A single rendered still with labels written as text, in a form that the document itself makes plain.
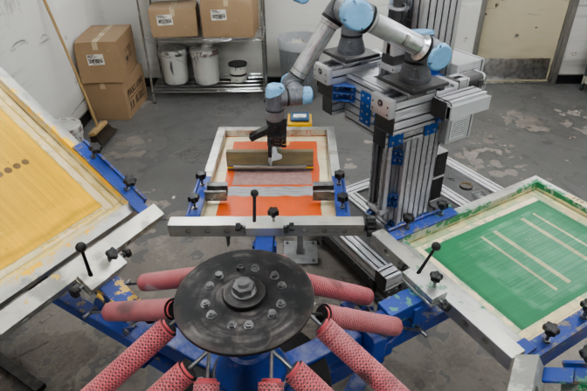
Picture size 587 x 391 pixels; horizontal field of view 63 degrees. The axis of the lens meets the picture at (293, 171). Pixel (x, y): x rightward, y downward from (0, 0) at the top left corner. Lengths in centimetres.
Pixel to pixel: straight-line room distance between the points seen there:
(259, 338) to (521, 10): 532
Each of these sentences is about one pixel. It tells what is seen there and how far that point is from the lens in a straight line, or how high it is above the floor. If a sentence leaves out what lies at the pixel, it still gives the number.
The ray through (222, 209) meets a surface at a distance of 191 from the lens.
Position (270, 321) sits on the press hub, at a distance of 100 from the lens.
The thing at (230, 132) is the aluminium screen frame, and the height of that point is 98.
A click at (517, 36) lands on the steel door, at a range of 603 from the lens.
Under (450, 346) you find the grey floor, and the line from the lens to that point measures 274.
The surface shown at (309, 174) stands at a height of 95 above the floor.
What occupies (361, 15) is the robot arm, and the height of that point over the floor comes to 162.
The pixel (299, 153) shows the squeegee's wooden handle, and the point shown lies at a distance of 207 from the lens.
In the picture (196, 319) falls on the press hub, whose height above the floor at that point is 131.
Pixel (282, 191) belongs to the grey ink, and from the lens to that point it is 197.
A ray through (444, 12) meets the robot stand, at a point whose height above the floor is 150.
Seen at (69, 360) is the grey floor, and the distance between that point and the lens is 283.
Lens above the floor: 207
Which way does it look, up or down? 32 degrees down
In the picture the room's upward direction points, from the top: 1 degrees counter-clockwise
